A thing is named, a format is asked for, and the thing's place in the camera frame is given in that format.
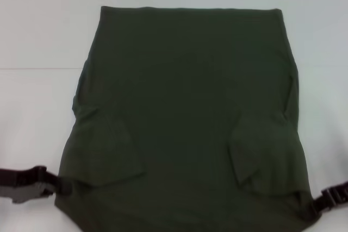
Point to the dark green t-shirt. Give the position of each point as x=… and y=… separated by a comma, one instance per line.
x=185, y=107

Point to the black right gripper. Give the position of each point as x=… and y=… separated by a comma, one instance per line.
x=341, y=191

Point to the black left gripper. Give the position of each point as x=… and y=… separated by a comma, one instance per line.
x=19, y=181

